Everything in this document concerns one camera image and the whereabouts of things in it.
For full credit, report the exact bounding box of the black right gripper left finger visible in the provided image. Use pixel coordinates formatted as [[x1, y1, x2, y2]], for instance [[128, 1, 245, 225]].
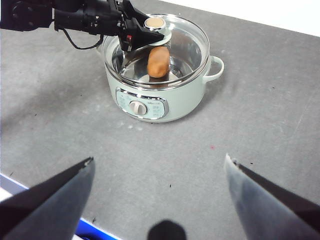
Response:
[[0, 156, 96, 240]]

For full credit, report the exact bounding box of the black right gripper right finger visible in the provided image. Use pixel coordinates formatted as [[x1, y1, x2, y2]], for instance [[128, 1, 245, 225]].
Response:
[[224, 152, 320, 240]]

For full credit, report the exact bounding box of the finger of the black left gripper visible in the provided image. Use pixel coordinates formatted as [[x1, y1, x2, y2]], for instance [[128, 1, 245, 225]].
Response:
[[119, 0, 151, 25], [124, 17, 166, 53]]

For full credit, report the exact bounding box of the brown potato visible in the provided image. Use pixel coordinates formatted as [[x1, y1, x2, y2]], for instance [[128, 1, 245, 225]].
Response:
[[146, 46, 171, 78]]

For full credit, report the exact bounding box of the glass lid with green knob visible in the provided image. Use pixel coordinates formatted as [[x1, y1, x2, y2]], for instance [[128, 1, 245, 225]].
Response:
[[102, 13, 210, 90]]

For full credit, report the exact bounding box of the green electric cooking pot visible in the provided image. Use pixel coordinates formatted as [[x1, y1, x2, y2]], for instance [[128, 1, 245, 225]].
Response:
[[96, 14, 225, 123]]

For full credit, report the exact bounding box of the black cable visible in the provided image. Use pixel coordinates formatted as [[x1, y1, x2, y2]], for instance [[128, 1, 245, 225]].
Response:
[[61, 27, 104, 50]]

